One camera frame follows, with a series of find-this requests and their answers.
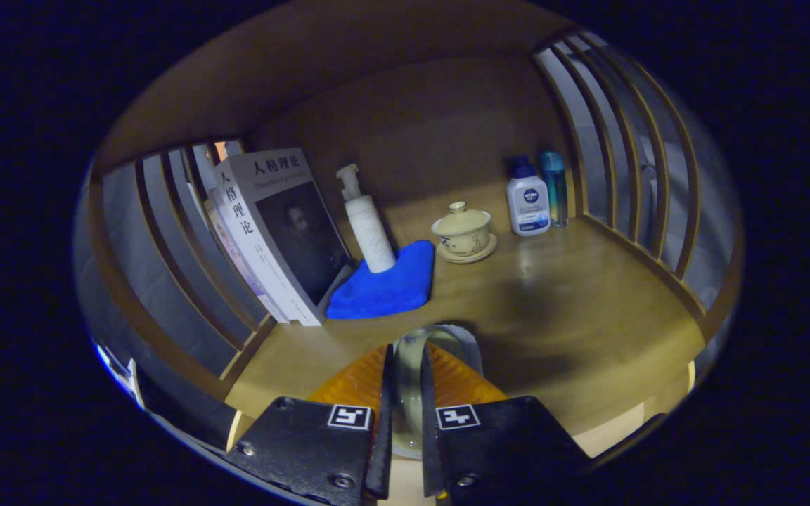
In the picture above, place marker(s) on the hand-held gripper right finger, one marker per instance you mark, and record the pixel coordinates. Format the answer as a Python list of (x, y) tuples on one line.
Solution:
[(429, 450)]

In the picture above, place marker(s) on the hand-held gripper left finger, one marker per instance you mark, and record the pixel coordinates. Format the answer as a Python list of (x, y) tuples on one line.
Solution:
[(384, 443)]

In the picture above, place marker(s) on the wooden countertop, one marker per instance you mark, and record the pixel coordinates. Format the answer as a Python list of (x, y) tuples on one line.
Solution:
[(574, 302)]

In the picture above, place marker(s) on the wooden cabinet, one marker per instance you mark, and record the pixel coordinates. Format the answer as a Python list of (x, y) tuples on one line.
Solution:
[(412, 126)]

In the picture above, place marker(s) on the blue cloth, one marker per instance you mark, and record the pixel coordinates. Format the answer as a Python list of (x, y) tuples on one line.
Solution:
[(384, 292)]

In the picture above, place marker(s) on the white pump bottle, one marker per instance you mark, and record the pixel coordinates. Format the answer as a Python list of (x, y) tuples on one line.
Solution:
[(371, 232)]

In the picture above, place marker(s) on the beige lidded teacup with saucer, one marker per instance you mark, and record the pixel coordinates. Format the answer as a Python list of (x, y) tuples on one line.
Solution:
[(463, 228)]

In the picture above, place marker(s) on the white spine grey cover book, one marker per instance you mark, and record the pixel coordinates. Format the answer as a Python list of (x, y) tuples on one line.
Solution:
[(292, 232)]

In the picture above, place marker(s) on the white lotion bottle blue cap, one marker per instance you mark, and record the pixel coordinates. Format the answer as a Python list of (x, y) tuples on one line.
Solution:
[(528, 204)]

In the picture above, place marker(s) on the teal bottle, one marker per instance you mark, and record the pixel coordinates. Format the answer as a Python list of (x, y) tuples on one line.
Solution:
[(555, 186)]

